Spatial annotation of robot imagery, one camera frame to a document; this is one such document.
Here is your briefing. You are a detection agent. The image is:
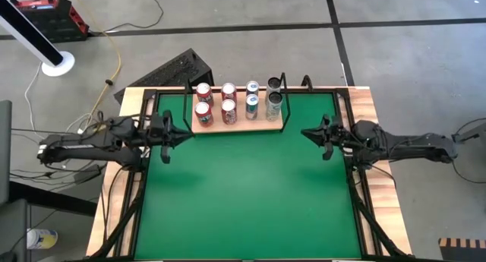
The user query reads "gray panel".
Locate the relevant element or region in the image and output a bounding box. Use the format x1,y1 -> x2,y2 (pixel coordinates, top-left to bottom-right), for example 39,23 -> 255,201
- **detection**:
0,99 -> 13,206

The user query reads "black power adapter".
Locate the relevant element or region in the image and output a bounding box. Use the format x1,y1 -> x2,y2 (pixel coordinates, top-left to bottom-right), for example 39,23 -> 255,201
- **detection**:
74,163 -> 103,185

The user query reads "white yellow canister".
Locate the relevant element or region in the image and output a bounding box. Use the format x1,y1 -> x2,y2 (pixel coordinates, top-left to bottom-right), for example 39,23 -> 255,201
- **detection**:
25,227 -> 60,251

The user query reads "red Fanta strawberry can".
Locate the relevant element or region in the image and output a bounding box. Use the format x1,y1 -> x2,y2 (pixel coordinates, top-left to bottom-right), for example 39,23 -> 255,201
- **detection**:
195,82 -> 215,106
194,101 -> 214,127

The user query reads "black beam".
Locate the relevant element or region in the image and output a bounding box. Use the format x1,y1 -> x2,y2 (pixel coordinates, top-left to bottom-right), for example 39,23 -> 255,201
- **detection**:
8,180 -> 99,217

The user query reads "black cable loop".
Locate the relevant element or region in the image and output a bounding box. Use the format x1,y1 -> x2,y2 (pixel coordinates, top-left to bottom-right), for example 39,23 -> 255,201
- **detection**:
450,117 -> 486,182

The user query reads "red black power station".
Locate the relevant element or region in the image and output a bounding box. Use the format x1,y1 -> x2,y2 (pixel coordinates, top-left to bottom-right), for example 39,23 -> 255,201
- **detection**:
9,0 -> 91,43

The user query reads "gray device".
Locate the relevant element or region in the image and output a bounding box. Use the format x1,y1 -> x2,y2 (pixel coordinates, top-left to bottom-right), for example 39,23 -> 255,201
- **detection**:
450,121 -> 486,145

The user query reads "black curved hook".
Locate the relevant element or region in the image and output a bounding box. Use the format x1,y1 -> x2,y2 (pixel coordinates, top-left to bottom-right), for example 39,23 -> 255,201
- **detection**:
301,74 -> 315,93

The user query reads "yellow cable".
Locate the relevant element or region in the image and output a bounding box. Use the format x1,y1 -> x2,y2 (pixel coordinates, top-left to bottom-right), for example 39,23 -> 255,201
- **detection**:
70,0 -> 122,115

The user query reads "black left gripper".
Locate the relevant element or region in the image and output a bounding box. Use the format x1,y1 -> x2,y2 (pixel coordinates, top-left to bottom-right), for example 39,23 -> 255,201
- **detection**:
150,109 -> 195,165

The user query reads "red Coca-Cola can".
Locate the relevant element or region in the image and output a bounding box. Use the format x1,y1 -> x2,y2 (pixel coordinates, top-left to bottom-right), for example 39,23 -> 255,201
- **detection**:
220,98 -> 238,126
221,82 -> 238,103

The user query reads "blue silver Red Bull can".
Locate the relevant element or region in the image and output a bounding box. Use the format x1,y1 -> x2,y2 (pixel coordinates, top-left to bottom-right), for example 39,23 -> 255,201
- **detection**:
245,93 -> 260,122
245,80 -> 260,98

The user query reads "black perforated case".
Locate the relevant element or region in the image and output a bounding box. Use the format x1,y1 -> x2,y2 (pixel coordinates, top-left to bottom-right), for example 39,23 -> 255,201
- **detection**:
113,48 -> 215,103

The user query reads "white Celsius energy drink can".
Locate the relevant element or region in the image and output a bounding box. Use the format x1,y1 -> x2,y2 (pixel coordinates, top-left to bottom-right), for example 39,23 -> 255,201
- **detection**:
264,90 -> 284,122
265,77 -> 282,96

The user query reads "black floor cable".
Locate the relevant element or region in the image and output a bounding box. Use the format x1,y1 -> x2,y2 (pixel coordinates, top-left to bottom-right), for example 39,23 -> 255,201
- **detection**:
89,0 -> 165,37

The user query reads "wooden shelf black metal frame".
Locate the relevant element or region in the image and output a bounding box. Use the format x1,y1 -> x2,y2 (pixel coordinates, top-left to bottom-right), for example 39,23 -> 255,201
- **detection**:
181,71 -> 292,134

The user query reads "orange black striped box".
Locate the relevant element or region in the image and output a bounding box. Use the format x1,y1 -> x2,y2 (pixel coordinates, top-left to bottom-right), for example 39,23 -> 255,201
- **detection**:
437,237 -> 486,262

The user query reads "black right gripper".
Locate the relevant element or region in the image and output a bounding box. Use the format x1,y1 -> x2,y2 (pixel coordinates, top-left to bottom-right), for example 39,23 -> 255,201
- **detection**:
301,115 -> 360,161

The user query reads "white stand with round base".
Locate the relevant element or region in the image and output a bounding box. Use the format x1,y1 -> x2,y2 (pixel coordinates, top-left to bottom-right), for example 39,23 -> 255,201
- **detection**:
0,0 -> 76,77

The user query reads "white cable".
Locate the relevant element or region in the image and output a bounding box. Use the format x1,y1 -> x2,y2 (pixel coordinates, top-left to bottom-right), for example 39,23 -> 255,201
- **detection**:
24,62 -> 43,121

